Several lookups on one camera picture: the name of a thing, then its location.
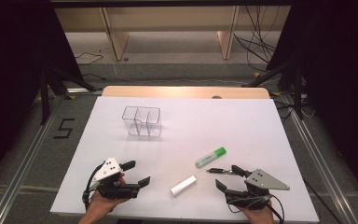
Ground thin black floor cable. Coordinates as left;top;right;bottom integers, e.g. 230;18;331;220
75;51;104;65

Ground white cylindrical tube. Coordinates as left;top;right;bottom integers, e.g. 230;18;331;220
170;175;198;197

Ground wooden table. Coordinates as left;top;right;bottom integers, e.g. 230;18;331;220
102;86;271;100

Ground black curtain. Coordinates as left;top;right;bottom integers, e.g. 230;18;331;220
266;0;358;200
0;0;86;194

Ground person's right hand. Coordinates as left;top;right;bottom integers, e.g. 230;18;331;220
239;200;276;224

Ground metal floor rail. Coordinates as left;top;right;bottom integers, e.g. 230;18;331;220
0;88;103;224
282;92;358;224

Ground green highlighter pen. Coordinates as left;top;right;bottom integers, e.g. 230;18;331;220
195;147;227;169

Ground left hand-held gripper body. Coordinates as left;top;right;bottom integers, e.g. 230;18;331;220
91;157;141;201

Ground black tripod stand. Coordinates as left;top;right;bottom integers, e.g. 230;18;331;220
245;59;306;119
38;66;98;125

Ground small black pen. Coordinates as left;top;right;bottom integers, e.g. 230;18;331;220
207;167;233;175

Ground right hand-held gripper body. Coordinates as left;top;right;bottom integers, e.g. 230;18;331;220
223;168;291;211

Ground clear plastic desk organizer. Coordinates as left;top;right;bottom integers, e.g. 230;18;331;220
121;105;163;138

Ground right hand-held gripper cable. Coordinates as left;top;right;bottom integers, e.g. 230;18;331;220
227;194;285;224

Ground beige wooden desk frame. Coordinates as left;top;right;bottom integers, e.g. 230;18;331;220
54;6;293;62

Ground black cable bundle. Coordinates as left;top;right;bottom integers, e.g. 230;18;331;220
233;6;282;73

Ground hand-held gripper cable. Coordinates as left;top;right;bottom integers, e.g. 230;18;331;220
227;194;285;224
81;161;106;210

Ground left hand-held gripper cable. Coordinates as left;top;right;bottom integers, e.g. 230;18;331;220
81;161;106;210

